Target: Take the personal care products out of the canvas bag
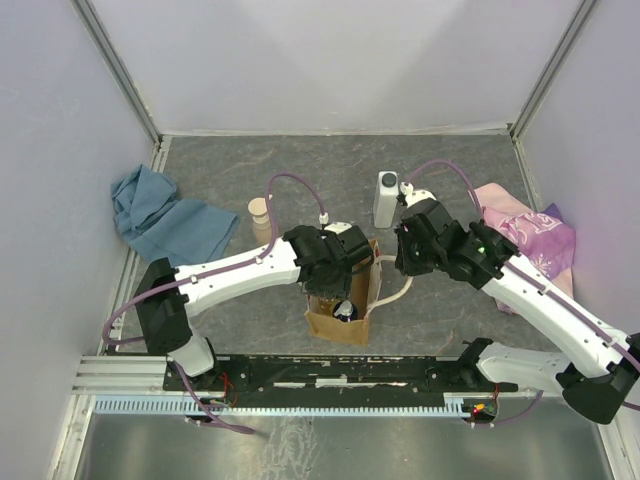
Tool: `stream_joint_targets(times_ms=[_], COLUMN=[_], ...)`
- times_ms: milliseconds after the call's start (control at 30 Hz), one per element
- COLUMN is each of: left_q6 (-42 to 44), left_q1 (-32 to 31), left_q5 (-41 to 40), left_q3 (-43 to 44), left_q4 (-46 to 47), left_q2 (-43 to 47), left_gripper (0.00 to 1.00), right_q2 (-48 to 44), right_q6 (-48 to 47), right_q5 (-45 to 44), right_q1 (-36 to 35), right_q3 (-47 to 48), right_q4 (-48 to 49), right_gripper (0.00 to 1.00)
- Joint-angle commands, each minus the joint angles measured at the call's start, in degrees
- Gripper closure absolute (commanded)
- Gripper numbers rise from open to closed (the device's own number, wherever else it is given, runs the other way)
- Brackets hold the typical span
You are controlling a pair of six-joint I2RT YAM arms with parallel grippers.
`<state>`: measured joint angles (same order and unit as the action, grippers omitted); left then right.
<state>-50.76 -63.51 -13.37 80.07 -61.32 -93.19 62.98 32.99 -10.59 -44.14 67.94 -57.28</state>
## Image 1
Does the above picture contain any burlap watermelon canvas bag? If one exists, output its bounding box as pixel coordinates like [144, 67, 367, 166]
[304, 239, 413, 346]

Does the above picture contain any blue cloth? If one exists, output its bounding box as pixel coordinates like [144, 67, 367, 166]
[110, 165, 239, 267]

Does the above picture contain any amber liquid bottle white cap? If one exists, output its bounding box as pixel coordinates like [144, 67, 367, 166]
[317, 298, 336, 316]

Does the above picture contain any light blue cable duct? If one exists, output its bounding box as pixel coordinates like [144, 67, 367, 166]
[93, 394, 476, 417]

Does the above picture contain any pink cloth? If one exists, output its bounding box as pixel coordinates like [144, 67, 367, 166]
[475, 183, 576, 297]

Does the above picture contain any aluminium corner post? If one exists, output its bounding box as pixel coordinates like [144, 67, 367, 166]
[509, 0, 600, 142]
[71, 0, 163, 144]

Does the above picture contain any left aluminium corner post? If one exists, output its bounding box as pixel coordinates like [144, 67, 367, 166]
[71, 0, 163, 144]

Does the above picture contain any right aluminium corner post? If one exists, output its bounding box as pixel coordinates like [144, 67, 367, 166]
[509, 0, 600, 142]

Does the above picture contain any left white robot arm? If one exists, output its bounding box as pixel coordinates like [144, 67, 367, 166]
[135, 222, 376, 390]

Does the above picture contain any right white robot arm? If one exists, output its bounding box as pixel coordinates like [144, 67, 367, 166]
[394, 182, 639, 425]

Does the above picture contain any beige pump lotion bottle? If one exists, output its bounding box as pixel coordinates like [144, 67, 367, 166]
[247, 197, 272, 245]

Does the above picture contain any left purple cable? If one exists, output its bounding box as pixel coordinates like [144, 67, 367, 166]
[102, 172, 331, 434]

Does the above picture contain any aluminium frame rail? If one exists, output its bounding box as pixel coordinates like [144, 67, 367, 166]
[72, 348, 569, 396]

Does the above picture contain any white bottle grey cap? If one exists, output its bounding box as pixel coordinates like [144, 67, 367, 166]
[373, 171, 399, 229]

